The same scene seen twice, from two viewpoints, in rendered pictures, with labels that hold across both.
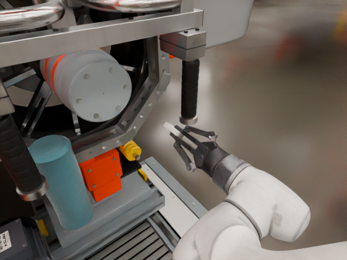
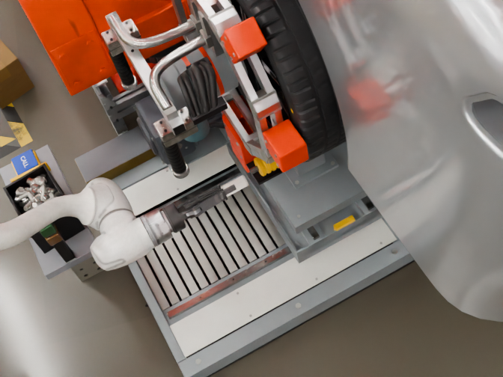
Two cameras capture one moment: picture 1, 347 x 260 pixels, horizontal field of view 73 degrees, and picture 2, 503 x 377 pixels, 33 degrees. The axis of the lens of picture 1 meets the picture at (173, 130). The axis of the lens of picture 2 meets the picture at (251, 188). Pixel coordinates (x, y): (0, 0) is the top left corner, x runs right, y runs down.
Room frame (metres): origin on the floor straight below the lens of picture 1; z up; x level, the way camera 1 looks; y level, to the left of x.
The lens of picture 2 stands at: (1.12, -1.09, 2.56)
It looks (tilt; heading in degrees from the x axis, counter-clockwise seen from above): 58 degrees down; 114
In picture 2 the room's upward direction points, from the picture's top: 17 degrees counter-clockwise
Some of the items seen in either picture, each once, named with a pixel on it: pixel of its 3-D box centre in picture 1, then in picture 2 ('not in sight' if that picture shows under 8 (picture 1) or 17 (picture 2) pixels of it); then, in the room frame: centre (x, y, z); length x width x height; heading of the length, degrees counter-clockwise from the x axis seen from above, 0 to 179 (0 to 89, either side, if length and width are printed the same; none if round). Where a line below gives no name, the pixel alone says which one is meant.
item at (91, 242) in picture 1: (99, 202); (308, 175); (0.68, 0.35, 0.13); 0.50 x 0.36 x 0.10; 128
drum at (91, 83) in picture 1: (83, 76); (200, 75); (0.49, 0.20, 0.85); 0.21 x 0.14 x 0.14; 38
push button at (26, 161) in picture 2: not in sight; (25, 163); (-0.14, 0.12, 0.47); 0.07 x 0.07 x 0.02; 38
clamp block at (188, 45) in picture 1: (182, 40); (176, 126); (0.49, -0.02, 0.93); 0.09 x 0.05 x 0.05; 38
